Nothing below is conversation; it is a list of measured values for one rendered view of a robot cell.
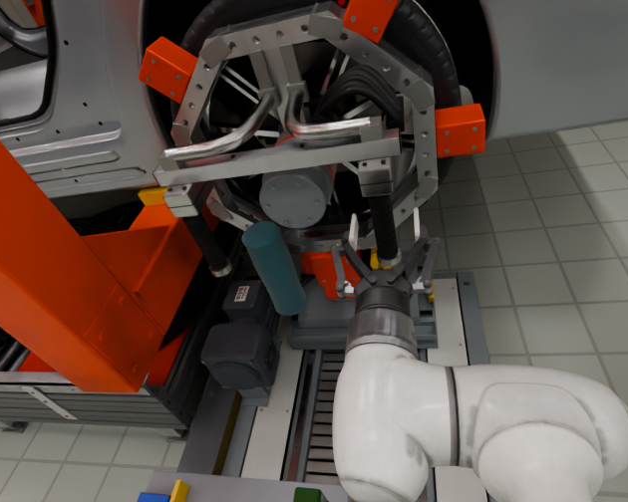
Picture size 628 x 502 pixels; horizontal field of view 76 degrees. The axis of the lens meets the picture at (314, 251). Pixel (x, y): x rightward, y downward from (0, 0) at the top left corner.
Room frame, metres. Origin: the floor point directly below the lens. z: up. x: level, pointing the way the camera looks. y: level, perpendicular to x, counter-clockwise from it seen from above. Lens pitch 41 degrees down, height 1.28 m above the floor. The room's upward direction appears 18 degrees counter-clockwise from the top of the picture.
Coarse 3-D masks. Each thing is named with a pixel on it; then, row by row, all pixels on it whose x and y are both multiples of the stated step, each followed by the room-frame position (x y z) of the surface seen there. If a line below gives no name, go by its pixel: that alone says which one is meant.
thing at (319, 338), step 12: (420, 264) 1.02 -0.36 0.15; (300, 276) 1.14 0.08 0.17; (432, 288) 0.87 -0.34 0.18; (420, 300) 0.87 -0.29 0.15; (432, 300) 0.84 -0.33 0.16; (420, 312) 0.80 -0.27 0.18; (432, 312) 0.78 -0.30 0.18; (420, 324) 0.77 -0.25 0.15; (432, 324) 0.75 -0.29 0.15; (288, 336) 0.88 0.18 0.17; (300, 336) 0.88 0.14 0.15; (312, 336) 0.85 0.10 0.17; (324, 336) 0.83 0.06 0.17; (336, 336) 0.82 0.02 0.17; (420, 336) 0.72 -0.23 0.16; (432, 336) 0.71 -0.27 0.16; (300, 348) 0.87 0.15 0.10; (312, 348) 0.85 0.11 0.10; (324, 348) 0.84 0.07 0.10; (336, 348) 0.82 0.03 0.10; (420, 348) 0.72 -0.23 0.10; (432, 348) 0.71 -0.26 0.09
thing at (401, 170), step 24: (336, 48) 0.84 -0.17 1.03; (240, 72) 0.92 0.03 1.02; (216, 96) 0.97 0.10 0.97; (312, 96) 0.90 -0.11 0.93; (216, 120) 0.98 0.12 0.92; (240, 120) 1.12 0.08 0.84; (336, 120) 0.85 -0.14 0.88; (408, 120) 0.98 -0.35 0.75; (408, 144) 0.80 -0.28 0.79; (408, 168) 0.78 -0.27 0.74; (240, 192) 0.93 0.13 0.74; (336, 192) 0.86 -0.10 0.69; (360, 192) 0.91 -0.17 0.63; (336, 216) 0.86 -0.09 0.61; (360, 216) 0.82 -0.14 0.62
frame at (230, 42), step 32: (224, 32) 0.81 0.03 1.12; (256, 32) 0.78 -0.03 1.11; (288, 32) 0.76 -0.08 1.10; (320, 32) 0.74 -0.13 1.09; (352, 32) 0.72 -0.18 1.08; (224, 64) 0.86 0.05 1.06; (384, 64) 0.70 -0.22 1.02; (416, 64) 0.74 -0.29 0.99; (192, 96) 0.84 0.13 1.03; (416, 96) 0.68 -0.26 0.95; (192, 128) 0.85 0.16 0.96; (416, 128) 0.69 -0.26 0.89; (224, 192) 0.89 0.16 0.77; (416, 192) 0.69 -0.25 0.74
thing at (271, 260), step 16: (256, 224) 0.76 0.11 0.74; (272, 224) 0.74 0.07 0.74; (256, 240) 0.71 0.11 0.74; (272, 240) 0.70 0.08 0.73; (256, 256) 0.70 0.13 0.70; (272, 256) 0.69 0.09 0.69; (288, 256) 0.72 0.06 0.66; (272, 272) 0.69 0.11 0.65; (288, 272) 0.70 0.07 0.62; (272, 288) 0.70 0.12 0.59; (288, 288) 0.69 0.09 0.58; (288, 304) 0.69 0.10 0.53; (304, 304) 0.71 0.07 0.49
